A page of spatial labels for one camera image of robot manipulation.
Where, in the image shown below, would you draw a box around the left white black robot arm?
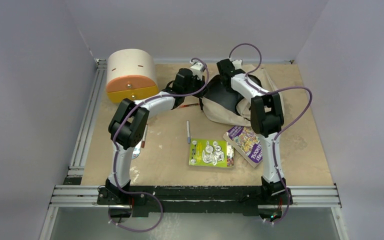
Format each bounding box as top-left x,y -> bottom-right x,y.
105,66 -> 209,205

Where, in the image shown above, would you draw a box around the purple grey marker pen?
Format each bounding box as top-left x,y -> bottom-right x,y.
186,120 -> 192,144

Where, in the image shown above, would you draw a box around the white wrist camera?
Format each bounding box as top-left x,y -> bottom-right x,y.
231,59 -> 243,70
189,59 -> 206,80

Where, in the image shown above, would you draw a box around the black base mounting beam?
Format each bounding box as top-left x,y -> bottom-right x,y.
96,185 -> 293,219

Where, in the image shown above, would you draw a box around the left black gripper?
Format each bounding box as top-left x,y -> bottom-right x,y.
183,74 -> 209,99

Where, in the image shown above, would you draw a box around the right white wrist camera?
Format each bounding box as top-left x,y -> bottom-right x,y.
231,59 -> 243,70

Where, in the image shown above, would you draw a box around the purple treehouse book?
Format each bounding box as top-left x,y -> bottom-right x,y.
223,126 -> 263,168

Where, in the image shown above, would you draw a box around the aluminium frame rails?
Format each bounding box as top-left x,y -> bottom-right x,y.
40,60 -> 349,240

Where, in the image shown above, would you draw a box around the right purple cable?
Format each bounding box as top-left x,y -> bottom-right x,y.
229,43 -> 313,226

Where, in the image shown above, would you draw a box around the dark red marker pen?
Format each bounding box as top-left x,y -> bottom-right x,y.
141,124 -> 148,148

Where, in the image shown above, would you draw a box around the green illustrated book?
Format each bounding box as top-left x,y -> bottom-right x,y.
188,138 -> 234,168

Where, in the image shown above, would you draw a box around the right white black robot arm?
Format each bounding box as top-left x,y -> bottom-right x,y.
216,58 -> 289,204

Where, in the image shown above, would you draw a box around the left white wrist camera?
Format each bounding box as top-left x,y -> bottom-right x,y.
189,59 -> 206,80

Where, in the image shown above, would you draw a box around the blister pack with blue scissors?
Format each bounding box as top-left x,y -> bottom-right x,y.
131,144 -> 142,160

